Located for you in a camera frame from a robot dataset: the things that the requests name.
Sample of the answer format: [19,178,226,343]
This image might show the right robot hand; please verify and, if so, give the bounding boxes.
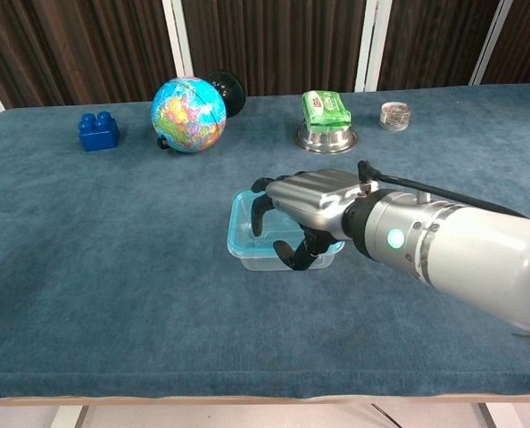
[250,169,381,272]

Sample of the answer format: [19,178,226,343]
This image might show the teal plastic lid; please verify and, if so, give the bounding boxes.
[227,188,346,259]

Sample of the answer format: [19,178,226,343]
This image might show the stainless steel bowl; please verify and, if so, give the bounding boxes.
[294,124,359,155]

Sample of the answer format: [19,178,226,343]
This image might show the green wet wipes pack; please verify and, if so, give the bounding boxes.
[301,89,352,134]

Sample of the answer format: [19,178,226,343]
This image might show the clear round box of clips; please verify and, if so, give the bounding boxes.
[379,102,413,132]

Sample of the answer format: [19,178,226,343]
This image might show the black globe stand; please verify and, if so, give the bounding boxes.
[156,70,247,152]

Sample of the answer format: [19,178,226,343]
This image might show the world globe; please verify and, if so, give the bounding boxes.
[151,77,228,154]

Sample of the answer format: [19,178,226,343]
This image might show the blue table cloth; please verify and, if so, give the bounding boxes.
[0,82,530,400]

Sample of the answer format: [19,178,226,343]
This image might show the blue toy building block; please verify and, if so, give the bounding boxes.
[78,111,121,153]

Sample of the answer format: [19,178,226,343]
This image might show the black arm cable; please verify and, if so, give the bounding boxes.
[357,160,527,219]

